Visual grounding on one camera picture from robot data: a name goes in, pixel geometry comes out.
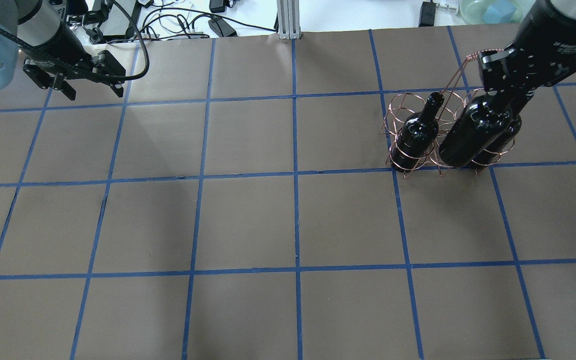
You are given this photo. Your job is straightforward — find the dark wine bottle in basket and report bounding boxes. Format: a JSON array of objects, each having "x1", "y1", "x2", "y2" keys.
[{"x1": 390, "y1": 91, "x2": 445, "y2": 173}]

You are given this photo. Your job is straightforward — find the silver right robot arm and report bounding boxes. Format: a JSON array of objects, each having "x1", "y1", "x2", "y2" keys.
[{"x1": 478, "y1": 0, "x2": 576, "y2": 112}]

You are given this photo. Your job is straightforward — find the black braided left cable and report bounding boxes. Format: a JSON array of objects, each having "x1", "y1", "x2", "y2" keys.
[{"x1": 0, "y1": 0, "x2": 150, "y2": 82}]

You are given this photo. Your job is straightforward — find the aluminium frame post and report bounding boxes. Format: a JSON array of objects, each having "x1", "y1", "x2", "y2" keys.
[{"x1": 276, "y1": 0, "x2": 302, "y2": 40}]

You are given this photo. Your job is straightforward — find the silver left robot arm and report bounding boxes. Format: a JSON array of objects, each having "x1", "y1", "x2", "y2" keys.
[{"x1": 0, "y1": 0, "x2": 126, "y2": 100}]

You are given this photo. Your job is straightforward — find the black power adapter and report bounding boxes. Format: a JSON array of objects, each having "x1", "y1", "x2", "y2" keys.
[{"x1": 207, "y1": 17, "x2": 238, "y2": 38}]

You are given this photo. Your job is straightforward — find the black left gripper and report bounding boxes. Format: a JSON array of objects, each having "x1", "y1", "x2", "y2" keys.
[{"x1": 22, "y1": 35, "x2": 126, "y2": 101}]

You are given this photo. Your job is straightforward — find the black power brick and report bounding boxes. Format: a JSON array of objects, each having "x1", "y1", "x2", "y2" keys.
[{"x1": 418, "y1": 0, "x2": 437, "y2": 28}]

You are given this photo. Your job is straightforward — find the copper wire wine basket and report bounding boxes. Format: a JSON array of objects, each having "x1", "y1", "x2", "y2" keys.
[{"x1": 382, "y1": 48, "x2": 520, "y2": 177}]

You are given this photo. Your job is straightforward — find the green bowl with blue sponge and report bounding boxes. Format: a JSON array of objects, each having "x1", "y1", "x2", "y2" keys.
[{"x1": 458, "y1": 0, "x2": 524, "y2": 25}]

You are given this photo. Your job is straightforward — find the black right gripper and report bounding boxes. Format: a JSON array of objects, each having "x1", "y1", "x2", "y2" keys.
[{"x1": 478, "y1": 20, "x2": 576, "y2": 118}]

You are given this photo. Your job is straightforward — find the dark glass wine bottle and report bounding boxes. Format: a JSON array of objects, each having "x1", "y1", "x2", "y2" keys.
[{"x1": 438, "y1": 89, "x2": 517, "y2": 167}]

